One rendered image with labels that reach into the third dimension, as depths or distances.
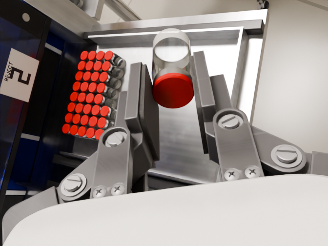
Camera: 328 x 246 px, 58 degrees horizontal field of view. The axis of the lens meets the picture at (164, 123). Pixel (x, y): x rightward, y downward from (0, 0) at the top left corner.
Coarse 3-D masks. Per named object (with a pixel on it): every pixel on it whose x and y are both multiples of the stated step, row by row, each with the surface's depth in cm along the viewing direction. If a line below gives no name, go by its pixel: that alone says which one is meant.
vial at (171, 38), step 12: (156, 36) 17; (168, 36) 16; (180, 36) 16; (156, 48) 16; (168, 48) 15; (180, 48) 15; (156, 60) 15; (168, 60) 14; (180, 60) 14; (156, 72) 15; (168, 72) 14; (180, 72) 14
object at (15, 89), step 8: (16, 56) 54; (24, 56) 56; (8, 64) 53; (16, 64) 55; (24, 64) 56; (32, 64) 57; (8, 72) 53; (16, 72) 55; (24, 72) 56; (32, 72) 58; (8, 80) 54; (16, 80) 55; (24, 80) 56; (32, 80) 58; (0, 88) 52; (8, 88) 54; (16, 88) 55; (24, 88) 56; (16, 96) 55; (24, 96) 57
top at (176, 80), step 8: (160, 80) 14; (168, 80) 14; (176, 80) 14; (184, 80) 14; (152, 88) 14; (160, 88) 14; (168, 88) 14; (176, 88) 14; (184, 88) 14; (192, 88) 14; (160, 96) 14; (168, 96) 14; (176, 96) 14; (184, 96) 14; (192, 96) 14; (160, 104) 15; (168, 104) 15; (176, 104) 15; (184, 104) 15
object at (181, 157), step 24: (120, 48) 64; (144, 48) 60; (192, 48) 55; (216, 48) 53; (240, 48) 47; (216, 72) 52; (240, 72) 49; (168, 120) 54; (192, 120) 52; (96, 144) 61; (168, 144) 53; (192, 144) 51; (168, 168) 52; (192, 168) 50; (216, 168) 44
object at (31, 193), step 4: (20, 184) 65; (24, 184) 64; (28, 184) 65; (32, 184) 66; (28, 188) 68; (32, 188) 63; (36, 188) 62; (40, 188) 63; (44, 188) 64; (28, 192) 68; (32, 192) 67; (36, 192) 66; (28, 196) 67
